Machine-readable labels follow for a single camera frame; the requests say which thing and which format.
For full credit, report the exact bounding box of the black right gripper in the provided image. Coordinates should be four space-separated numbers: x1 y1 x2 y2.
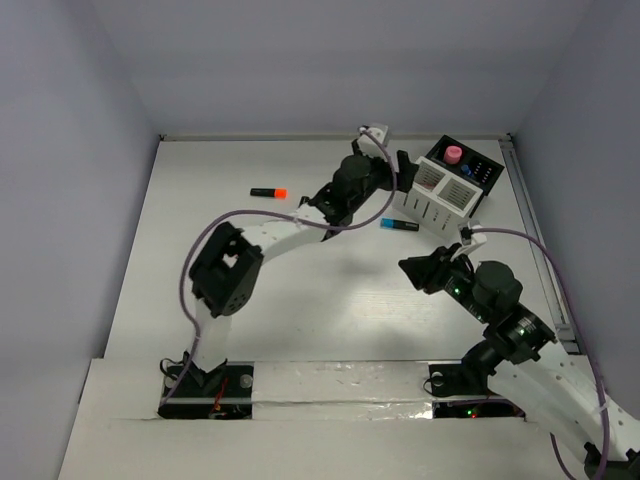
397 241 490 323

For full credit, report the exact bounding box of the orange highlighter black body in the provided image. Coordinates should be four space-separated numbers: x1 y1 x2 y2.
250 188 288 199

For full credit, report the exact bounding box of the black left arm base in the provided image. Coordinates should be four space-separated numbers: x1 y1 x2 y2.
157 351 254 420

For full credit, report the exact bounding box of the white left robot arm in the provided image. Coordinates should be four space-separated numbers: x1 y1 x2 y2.
186 150 418 395

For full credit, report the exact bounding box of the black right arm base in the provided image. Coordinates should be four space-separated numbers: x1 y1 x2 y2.
423 363 493 398

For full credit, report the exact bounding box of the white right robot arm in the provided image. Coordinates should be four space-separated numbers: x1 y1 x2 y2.
398 243 639 479

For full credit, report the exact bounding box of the white slotted organizer box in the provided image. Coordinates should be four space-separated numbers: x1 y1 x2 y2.
392 157 482 239

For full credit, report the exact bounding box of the black slotted organizer box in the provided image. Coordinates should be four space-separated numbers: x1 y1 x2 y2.
426 135 504 216

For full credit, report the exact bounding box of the blue highlighter black body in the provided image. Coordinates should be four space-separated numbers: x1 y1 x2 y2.
380 218 420 232

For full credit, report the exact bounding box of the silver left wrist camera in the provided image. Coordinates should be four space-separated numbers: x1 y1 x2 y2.
355 123 390 158

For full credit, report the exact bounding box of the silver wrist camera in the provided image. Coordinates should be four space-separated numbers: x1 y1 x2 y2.
355 123 390 158
453 220 487 258

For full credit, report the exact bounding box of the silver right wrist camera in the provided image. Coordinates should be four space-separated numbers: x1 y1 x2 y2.
453 220 487 258

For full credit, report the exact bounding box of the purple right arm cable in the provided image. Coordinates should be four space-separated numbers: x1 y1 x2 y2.
464 227 612 480

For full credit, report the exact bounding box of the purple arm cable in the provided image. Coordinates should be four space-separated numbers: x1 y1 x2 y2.
464 227 612 480
162 129 400 406

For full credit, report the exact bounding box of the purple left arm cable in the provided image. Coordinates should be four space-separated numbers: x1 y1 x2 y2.
162 129 400 406

